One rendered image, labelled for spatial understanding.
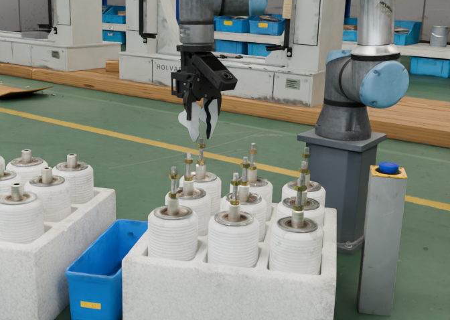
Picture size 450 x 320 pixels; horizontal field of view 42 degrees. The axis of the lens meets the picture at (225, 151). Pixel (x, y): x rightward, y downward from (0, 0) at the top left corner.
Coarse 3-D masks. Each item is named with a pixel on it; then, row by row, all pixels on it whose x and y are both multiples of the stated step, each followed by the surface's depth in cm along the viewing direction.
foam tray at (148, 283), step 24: (336, 216) 135; (144, 240) 118; (264, 240) 120; (144, 264) 108; (168, 264) 108; (192, 264) 108; (216, 264) 108; (264, 264) 109; (144, 288) 110; (168, 288) 109; (192, 288) 108; (216, 288) 107; (240, 288) 106; (264, 288) 105; (288, 288) 104; (312, 288) 104; (144, 312) 111; (168, 312) 110; (192, 312) 109; (216, 312) 108; (240, 312) 107; (264, 312) 106; (288, 312) 106; (312, 312) 105
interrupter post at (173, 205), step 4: (168, 200) 112; (172, 200) 112; (176, 200) 112; (168, 204) 112; (172, 204) 112; (176, 204) 112; (168, 208) 112; (172, 208) 112; (176, 208) 112; (168, 212) 113; (172, 212) 112; (176, 212) 112
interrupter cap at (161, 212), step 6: (156, 210) 114; (162, 210) 114; (180, 210) 115; (186, 210) 114; (192, 210) 114; (156, 216) 111; (162, 216) 110; (168, 216) 111; (174, 216) 111; (180, 216) 111; (186, 216) 111
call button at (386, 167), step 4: (380, 164) 123; (384, 164) 122; (388, 164) 123; (392, 164) 123; (396, 164) 123; (380, 168) 122; (384, 168) 122; (388, 168) 121; (392, 168) 121; (396, 168) 122; (388, 172) 122; (392, 172) 122
